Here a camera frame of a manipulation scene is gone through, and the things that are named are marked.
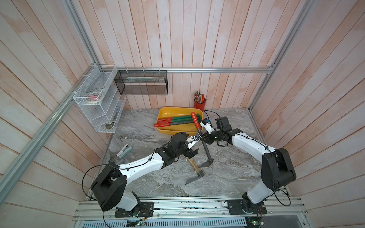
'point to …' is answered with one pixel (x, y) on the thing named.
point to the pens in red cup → (199, 98)
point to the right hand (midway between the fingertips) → (201, 135)
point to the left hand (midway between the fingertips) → (191, 142)
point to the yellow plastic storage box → (165, 112)
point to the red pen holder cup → (199, 106)
